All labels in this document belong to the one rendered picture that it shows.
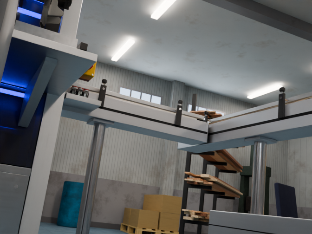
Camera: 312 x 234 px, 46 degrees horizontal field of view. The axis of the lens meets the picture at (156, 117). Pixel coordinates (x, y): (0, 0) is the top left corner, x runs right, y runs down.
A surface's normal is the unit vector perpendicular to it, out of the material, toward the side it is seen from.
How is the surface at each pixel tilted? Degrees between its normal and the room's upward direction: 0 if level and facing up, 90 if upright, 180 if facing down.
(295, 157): 90
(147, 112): 90
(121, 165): 90
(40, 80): 160
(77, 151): 90
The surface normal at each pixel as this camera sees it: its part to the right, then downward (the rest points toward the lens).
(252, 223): -0.88, -0.22
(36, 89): 0.04, 0.84
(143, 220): 0.33, -0.20
